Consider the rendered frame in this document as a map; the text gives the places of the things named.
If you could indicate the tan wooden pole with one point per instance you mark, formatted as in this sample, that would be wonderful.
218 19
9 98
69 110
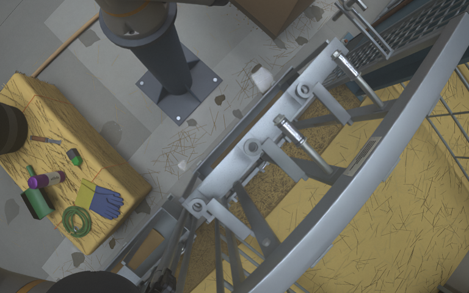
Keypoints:
62 47

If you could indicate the yellow and blue glove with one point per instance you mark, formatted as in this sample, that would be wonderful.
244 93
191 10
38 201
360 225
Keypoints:
100 199

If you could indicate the grey lever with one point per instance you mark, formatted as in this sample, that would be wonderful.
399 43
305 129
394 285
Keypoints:
366 27

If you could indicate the grey and green block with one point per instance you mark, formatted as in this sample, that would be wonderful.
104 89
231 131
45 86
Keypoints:
75 157

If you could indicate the white cylinder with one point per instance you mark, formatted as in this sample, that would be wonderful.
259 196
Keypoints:
263 78

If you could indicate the purple and white spray can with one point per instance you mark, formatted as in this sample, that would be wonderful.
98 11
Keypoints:
45 179

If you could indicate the grey feed barrier frame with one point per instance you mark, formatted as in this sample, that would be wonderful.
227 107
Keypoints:
366 172

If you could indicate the brown cardboard box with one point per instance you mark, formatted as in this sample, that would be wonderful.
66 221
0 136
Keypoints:
271 14

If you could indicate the grey label plate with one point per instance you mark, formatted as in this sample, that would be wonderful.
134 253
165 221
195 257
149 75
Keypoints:
362 155

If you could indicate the grey yoke tube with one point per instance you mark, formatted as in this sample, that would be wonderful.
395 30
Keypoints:
296 135
351 71

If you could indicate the grey metal grating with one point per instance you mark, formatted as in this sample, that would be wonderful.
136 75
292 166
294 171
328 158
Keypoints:
410 25

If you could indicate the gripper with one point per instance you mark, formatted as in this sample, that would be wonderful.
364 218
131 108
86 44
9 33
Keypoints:
165 282

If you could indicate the brown board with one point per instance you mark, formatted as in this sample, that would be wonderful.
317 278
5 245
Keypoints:
146 249

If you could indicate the grey flat catch bar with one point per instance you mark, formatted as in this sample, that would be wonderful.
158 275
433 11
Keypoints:
284 159
229 218
331 102

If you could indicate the yellow straw bale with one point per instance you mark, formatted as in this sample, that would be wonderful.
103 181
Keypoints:
66 121

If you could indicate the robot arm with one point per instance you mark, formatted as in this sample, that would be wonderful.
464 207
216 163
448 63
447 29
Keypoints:
128 14

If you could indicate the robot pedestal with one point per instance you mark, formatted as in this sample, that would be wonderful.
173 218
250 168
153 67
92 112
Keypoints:
165 62

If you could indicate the green bottle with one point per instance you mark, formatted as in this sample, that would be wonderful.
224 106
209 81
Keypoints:
38 201

